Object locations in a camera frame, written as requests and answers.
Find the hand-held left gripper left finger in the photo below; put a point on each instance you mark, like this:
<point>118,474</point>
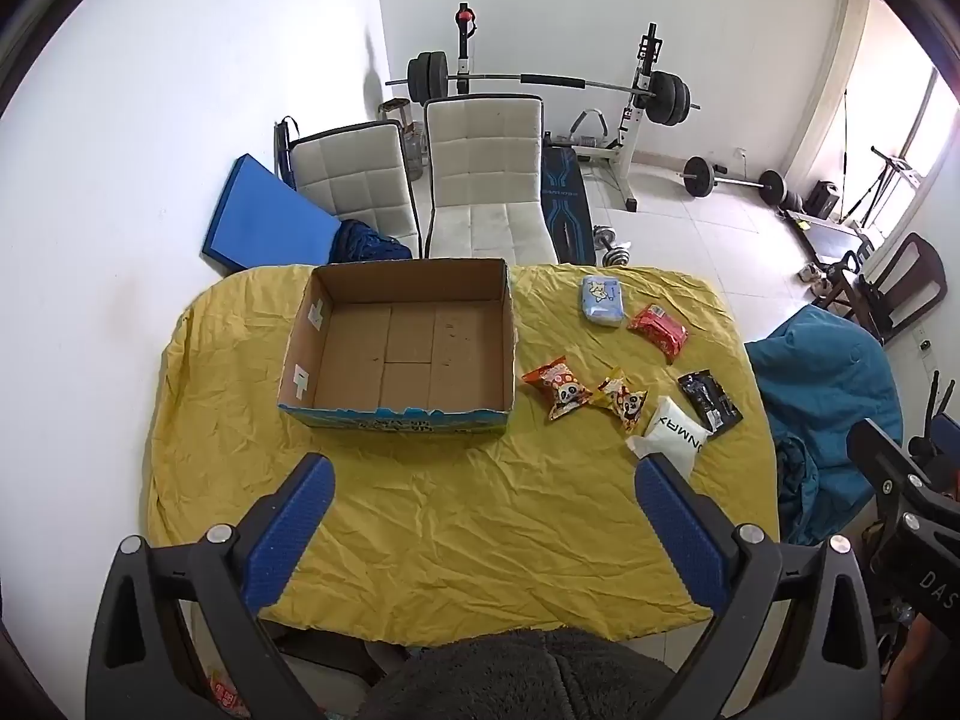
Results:
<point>289,532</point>

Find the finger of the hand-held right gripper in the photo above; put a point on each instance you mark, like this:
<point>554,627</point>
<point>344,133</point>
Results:
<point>896,469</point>
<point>930,450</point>

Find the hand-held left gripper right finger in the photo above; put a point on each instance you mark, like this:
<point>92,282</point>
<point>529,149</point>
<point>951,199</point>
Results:
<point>675,532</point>

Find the white soft packet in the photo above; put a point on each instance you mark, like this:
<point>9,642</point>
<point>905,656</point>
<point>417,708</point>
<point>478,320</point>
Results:
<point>675,431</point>

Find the black foil packet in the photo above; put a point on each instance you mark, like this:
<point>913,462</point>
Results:
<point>709,399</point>

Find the yellow panda snack packet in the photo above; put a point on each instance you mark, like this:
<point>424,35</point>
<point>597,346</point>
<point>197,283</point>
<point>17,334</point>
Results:
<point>621,397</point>

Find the orange panda snack packet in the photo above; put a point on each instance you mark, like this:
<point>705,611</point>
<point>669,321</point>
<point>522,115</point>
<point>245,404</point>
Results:
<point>559,388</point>

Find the red snack packet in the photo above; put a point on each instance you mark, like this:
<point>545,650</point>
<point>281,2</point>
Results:
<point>658,331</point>

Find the cardboard box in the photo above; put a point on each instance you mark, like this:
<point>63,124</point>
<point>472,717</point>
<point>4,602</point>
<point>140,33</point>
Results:
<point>405,360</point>

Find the blue tissue pack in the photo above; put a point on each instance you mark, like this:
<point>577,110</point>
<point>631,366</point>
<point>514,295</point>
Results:
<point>602,300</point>

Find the person's right forearm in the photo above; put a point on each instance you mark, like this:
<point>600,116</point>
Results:
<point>919,652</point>

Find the teal beanbag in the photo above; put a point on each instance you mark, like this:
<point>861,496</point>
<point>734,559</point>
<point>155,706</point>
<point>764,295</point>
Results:
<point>825,397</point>

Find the dark wooden chair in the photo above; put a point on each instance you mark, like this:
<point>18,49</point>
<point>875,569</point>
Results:
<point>907,285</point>

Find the yellow tablecloth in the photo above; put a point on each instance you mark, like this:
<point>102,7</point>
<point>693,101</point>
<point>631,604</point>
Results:
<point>480,525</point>

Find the grey fleece clothing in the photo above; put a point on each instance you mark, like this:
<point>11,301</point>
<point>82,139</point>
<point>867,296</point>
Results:
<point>517,679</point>

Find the black treadmill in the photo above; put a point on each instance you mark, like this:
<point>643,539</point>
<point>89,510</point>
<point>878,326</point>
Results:
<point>832,236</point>

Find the black speaker box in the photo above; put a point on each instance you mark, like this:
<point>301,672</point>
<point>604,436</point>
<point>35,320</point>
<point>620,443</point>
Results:
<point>823,201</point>

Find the black weight plates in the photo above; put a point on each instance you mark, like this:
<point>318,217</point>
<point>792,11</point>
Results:
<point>793,199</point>

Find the chrome dumbbell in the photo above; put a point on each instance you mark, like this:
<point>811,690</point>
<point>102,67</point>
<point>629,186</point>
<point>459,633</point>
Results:
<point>611,247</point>

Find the dark blue cloth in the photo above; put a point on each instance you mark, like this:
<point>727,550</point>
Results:
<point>367,244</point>

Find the blue foam mat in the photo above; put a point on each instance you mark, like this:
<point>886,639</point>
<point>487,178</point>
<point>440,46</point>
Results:
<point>262,217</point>

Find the short barbell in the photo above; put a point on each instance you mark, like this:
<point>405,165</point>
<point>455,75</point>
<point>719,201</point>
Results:
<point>731,181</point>

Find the black and blue bench pad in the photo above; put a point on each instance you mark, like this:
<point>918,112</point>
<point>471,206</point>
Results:
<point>566,195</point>

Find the white padded chair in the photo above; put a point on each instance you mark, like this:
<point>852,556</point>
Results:
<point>352,180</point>
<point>487,180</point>

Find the black bag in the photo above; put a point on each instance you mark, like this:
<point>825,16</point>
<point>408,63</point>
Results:
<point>283,154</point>

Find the white weight bench rack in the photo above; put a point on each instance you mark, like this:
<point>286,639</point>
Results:
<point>637,127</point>

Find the small wooden stool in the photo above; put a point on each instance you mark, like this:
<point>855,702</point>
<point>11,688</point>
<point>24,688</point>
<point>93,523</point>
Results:
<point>394,111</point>

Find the long barbell with black plates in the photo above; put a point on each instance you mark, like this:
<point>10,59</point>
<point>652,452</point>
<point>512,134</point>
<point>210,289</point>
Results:
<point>551,80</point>

